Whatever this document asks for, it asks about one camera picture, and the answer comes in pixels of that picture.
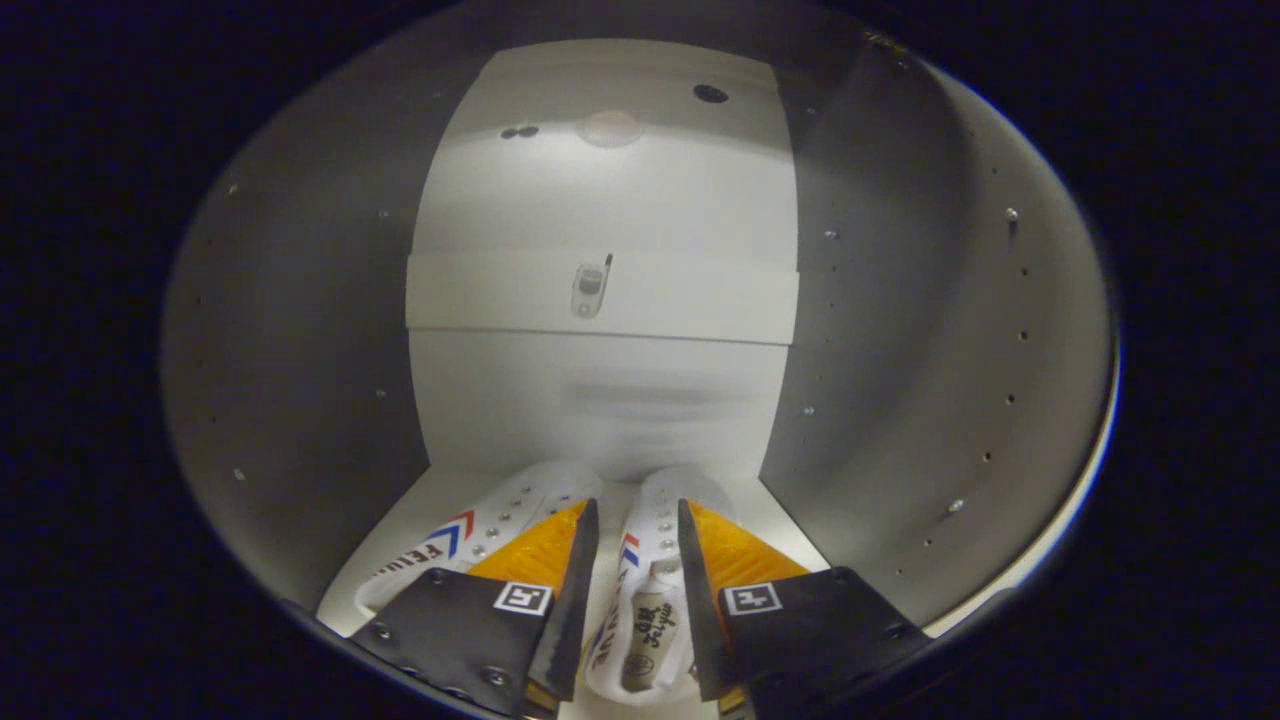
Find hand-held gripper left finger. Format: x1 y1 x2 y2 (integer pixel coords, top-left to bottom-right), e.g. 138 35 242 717
350 498 601 719

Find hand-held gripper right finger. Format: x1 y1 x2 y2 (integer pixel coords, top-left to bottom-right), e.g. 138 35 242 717
677 498 936 720

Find white shoe red blue stripes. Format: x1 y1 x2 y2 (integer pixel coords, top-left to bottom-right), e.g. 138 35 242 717
355 460 607 617
584 465 739 707

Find white shoe cabinet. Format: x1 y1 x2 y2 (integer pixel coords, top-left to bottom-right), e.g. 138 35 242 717
158 0 1123 701

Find white cabinet shelf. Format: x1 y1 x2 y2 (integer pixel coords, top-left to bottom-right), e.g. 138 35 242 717
404 250 801 347

